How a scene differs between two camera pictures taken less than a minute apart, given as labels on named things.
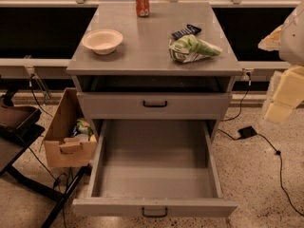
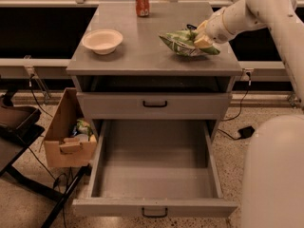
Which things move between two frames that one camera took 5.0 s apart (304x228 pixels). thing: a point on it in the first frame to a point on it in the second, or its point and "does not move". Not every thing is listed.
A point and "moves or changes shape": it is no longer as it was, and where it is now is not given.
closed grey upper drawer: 153,105 does not move
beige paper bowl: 103,41 does not move
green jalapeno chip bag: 189,48 moves or changes shape
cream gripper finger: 272,42 to 201,28
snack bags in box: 84,131 does not move
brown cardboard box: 61,148 does not move
